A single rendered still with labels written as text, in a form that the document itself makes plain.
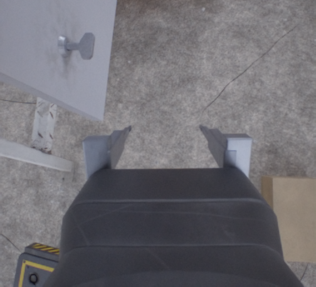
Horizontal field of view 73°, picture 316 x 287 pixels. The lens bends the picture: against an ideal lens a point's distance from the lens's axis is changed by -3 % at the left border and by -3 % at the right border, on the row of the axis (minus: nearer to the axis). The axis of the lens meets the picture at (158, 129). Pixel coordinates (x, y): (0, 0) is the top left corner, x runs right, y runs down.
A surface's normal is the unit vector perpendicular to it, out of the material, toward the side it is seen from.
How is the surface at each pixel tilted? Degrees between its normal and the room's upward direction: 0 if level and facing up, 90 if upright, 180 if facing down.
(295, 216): 0
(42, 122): 0
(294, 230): 0
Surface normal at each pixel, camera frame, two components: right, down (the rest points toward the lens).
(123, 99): -0.15, -0.15
